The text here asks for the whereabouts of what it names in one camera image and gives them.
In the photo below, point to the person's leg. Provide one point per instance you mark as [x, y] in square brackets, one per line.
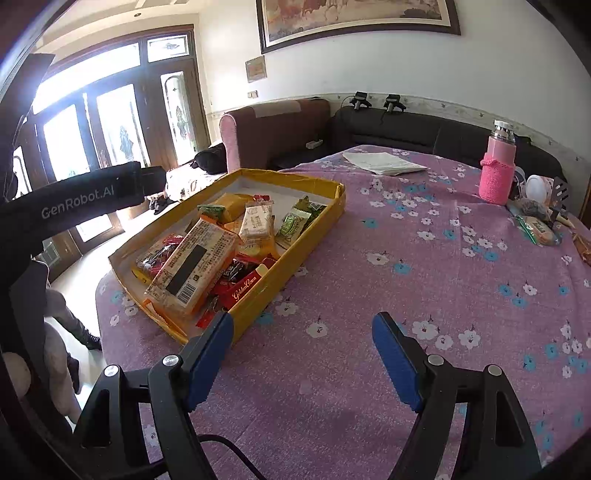
[69, 318]

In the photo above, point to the large framed picture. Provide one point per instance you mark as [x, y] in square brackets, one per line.
[355, 18]

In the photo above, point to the pale cracker packet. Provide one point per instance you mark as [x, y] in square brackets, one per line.
[257, 221]

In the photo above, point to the folded white paper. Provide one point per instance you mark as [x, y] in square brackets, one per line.
[383, 162]

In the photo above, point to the purple floral tablecloth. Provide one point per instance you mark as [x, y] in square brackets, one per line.
[392, 258]

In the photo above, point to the small framed picture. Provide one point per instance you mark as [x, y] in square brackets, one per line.
[256, 69]

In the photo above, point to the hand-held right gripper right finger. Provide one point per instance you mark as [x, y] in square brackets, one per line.
[397, 364]

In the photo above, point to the round rice cracker packet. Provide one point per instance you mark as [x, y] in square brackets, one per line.
[538, 230]

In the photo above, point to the red wafer packet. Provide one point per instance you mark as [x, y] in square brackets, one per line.
[244, 288]

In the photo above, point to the glass panel door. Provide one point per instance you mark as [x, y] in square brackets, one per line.
[115, 120]

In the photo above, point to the black bag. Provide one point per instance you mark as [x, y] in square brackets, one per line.
[210, 159]

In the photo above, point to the brown bread packet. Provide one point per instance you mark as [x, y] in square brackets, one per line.
[584, 249]

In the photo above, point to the black phone stand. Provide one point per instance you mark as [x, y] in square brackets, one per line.
[559, 198]

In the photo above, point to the black device on sofa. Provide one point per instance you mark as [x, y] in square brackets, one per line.
[358, 101]
[394, 103]

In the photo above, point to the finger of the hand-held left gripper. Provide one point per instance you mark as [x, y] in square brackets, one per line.
[153, 179]

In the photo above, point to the pile of small candy packets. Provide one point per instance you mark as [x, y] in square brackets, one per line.
[292, 225]

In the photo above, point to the crumpled plastic bag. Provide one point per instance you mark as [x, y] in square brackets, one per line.
[528, 206]

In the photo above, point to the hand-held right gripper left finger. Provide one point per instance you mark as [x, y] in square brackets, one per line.
[210, 364]

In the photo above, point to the yellow cardboard box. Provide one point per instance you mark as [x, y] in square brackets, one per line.
[286, 277]

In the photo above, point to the white round container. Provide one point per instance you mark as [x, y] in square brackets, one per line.
[539, 187]

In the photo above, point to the pink knit-sleeved bottle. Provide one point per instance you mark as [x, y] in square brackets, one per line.
[497, 170]

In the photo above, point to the yellow snack packet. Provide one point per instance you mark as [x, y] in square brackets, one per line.
[258, 249]

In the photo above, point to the clear cracker packet with barcode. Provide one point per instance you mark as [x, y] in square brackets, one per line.
[194, 267]

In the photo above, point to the brown armchair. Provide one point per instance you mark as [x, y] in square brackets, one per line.
[272, 134]

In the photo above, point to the black sofa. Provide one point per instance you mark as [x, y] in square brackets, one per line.
[415, 134]

